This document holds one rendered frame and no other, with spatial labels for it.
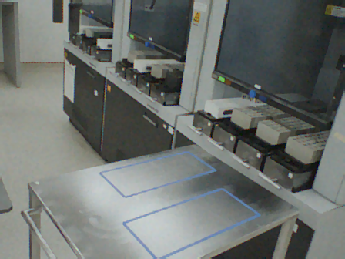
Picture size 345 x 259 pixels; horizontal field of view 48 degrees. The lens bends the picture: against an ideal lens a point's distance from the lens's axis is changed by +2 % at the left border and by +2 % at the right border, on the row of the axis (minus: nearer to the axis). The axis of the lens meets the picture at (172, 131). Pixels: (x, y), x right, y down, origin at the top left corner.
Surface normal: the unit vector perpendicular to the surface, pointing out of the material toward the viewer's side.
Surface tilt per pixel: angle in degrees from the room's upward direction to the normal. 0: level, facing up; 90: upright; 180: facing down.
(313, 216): 90
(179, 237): 0
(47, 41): 90
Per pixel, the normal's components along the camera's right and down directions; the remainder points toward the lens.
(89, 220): 0.14, -0.91
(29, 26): 0.54, 0.40
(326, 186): -0.84, 0.11
